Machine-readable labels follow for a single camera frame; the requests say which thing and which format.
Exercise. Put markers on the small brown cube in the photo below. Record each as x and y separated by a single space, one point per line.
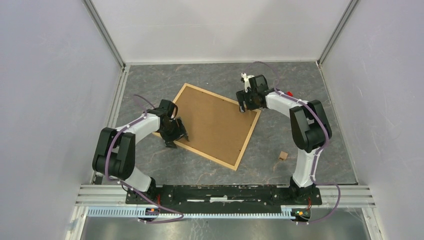
283 156

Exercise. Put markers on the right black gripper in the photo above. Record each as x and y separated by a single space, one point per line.
242 96

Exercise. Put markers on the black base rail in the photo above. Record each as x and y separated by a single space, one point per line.
231 199

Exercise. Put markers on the wooden picture frame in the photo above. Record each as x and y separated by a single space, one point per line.
248 139

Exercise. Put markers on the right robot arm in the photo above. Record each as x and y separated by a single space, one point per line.
310 129

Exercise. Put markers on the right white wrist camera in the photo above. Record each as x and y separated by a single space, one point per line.
245 78

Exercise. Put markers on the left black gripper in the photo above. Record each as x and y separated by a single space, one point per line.
169 139

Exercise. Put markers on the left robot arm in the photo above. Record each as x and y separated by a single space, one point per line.
115 153

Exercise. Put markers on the brown backing board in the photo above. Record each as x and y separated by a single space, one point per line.
215 122

